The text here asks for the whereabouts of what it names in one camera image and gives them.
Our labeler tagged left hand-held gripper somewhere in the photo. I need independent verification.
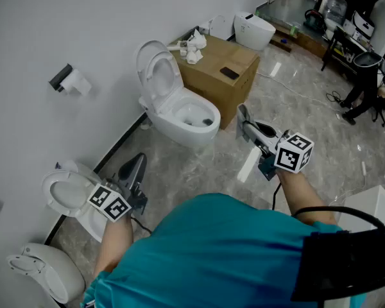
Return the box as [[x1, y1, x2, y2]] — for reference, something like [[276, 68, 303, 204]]
[[87, 153, 148, 223]]

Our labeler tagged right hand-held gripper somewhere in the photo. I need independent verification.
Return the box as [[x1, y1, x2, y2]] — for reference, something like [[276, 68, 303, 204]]
[[236, 103, 315, 182]]

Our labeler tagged person's left forearm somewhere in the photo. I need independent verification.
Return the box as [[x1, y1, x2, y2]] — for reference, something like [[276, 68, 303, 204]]
[[92, 210, 139, 278]]

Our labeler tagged person's right forearm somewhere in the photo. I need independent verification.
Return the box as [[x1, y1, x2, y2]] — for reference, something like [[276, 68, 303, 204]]
[[275, 168, 338, 227]]

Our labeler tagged white toilet open lid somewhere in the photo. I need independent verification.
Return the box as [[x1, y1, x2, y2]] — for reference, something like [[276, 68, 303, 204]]
[[135, 40, 221, 149]]

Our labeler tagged white toilet blue label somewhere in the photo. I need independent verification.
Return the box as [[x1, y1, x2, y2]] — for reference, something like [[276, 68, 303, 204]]
[[40, 160, 115, 243]]

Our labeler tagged white smart toilet black panel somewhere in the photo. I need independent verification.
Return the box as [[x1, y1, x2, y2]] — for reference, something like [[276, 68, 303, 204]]
[[233, 10, 277, 51]]

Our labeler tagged white toilet raised round lid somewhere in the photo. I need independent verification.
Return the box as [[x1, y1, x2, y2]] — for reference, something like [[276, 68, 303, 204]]
[[198, 14, 235, 41]]

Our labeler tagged black toilet paper holder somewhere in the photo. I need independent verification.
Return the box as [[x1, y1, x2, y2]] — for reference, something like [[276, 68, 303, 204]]
[[48, 63, 74, 93]]

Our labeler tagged white toilet closed lid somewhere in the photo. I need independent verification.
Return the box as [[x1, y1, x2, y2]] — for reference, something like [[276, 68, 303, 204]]
[[5, 242, 86, 305]]

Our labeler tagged black smartphone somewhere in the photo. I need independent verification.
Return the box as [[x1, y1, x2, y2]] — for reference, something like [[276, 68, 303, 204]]
[[219, 66, 240, 80]]

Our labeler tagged brown cardboard box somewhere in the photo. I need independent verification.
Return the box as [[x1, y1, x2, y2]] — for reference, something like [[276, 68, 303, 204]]
[[169, 34, 261, 130]]

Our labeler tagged dark wooden step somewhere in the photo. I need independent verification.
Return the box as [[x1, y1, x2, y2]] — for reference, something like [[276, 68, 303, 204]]
[[269, 32, 295, 53]]

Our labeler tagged white crumpled paper wad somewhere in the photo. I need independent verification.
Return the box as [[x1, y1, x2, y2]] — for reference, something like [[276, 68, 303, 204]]
[[185, 49, 203, 65]]

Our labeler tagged brown platform riser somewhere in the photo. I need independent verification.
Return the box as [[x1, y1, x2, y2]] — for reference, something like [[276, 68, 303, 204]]
[[295, 30, 329, 59]]

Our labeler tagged black table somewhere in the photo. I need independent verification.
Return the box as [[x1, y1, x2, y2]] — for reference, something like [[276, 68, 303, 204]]
[[320, 27, 385, 76]]

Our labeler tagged crumpled white tissue pile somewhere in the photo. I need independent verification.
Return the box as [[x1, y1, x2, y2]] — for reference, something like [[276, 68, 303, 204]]
[[186, 29, 208, 50]]

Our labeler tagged person's teal shirt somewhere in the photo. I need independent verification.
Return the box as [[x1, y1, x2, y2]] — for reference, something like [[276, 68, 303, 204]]
[[80, 192, 368, 308]]

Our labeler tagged black green machine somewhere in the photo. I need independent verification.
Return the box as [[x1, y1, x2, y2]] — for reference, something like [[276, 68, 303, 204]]
[[304, 8, 327, 31]]

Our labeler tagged white carton box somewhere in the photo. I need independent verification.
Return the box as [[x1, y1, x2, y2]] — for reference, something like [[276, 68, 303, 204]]
[[342, 19, 357, 37]]

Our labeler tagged white bag black print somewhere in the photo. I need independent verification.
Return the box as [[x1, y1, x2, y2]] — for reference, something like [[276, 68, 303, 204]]
[[351, 10, 375, 40]]

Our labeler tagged black chest pack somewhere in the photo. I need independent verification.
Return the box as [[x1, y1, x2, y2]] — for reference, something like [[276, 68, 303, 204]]
[[290, 231, 385, 303]]

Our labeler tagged white floor cable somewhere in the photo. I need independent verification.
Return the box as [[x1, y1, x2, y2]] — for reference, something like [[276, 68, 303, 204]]
[[256, 71, 343, 112]]

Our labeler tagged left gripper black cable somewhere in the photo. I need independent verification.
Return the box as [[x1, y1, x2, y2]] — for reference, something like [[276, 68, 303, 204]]
[[130, 216, 153, 235]]

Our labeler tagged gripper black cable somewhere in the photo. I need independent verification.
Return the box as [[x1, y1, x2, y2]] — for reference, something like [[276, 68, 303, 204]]
[[130, 216, 153, 235], [271, 181, 282, 211]]

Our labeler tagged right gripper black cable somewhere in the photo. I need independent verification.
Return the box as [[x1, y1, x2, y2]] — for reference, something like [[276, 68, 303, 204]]
[[271, 181, 282, 211]]

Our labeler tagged black floor cable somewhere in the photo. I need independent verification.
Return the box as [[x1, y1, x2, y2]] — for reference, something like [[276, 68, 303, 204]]
[[326, 90, 345, 106]]

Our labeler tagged thick black cable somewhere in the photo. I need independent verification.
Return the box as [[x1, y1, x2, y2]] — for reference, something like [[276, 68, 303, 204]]
[[291, 205, 385, 237]]

